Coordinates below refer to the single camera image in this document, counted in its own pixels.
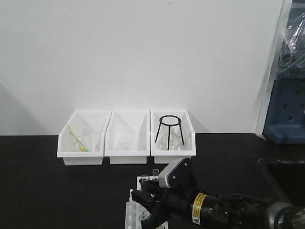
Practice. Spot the yellow green stirring rod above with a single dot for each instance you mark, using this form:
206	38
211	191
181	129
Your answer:
77	139

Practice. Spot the black wire tripod stand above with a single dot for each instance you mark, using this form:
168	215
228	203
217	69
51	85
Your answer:
162	122

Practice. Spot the clear beaker middle bin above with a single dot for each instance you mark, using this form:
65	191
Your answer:
124	143

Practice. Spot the clear glass flask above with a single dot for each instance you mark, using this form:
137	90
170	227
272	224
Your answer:
170	141

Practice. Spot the blue pegboard drying rack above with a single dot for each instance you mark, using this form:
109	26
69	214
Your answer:
285	119

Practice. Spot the right white plastic bin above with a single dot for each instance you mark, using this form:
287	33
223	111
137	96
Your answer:
166	156

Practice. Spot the white plastic bin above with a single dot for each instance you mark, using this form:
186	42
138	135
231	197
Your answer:
166	156
81	141
135	124

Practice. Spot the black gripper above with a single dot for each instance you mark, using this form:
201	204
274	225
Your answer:
188	203

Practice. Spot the clear beaker bin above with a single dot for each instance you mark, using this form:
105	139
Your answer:
82	138
124	143

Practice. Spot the white test tube rack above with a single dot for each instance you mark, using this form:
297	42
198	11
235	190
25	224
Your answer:
135	213

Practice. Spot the clear glass test tube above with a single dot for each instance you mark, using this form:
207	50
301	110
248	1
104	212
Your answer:
144	178

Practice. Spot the middle white plastic bin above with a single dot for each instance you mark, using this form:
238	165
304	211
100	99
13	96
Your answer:
135	124

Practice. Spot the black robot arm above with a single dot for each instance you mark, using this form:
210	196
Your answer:
233	211

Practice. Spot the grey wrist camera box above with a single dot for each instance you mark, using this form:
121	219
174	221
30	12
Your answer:
175	174

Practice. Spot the clear beaker left bin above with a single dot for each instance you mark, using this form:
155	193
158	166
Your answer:
82	138

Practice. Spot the plastic bag of pegs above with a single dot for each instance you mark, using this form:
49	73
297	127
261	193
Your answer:
292	59

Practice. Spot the black lab sink basin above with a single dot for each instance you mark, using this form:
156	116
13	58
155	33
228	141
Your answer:
287	178

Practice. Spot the left white plastic bin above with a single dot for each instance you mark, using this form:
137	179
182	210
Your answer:
81	141

